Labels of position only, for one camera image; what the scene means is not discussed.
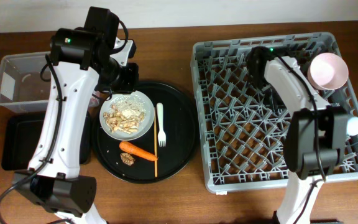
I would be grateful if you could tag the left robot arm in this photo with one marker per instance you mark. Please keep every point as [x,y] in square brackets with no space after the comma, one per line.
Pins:
[81,61]

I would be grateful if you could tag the grey dishwasher rack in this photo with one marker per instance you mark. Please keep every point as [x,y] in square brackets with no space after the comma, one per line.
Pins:
[243,127]

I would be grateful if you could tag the walnut piece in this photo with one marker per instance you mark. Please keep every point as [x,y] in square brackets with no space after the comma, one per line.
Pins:
[127,159]

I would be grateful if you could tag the wooden chopstick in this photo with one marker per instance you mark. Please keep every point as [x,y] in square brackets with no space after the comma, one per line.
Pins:
[155,144]

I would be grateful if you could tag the orange carrot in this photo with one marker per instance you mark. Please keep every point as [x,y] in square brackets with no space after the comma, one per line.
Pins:
[132,149]

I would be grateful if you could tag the white plastic fork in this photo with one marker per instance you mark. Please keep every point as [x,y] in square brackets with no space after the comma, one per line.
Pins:
[161,133]

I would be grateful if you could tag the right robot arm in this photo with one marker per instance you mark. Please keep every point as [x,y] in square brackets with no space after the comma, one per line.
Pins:
[316,137]

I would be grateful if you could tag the peanut shells and rice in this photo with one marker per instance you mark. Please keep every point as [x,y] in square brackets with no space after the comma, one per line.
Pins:
[124,114]

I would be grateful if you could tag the pink bowl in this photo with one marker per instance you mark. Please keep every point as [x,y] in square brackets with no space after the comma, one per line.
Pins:
[328,71]

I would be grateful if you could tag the grey plate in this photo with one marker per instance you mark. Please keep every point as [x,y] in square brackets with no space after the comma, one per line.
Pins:
[144,126]

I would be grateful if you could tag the cream cup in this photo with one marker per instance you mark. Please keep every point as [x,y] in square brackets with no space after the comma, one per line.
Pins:
[352,126]

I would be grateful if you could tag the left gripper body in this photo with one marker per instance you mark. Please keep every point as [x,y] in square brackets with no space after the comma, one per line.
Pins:
[120,79]

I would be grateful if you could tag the black rectangular bin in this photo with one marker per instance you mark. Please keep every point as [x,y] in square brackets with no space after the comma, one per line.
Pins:
[22,136]

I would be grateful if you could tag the round black tray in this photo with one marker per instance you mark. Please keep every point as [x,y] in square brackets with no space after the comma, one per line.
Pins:
[180,124]

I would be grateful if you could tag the clear plastic bin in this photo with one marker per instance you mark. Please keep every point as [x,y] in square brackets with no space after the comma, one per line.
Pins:
[23,91]

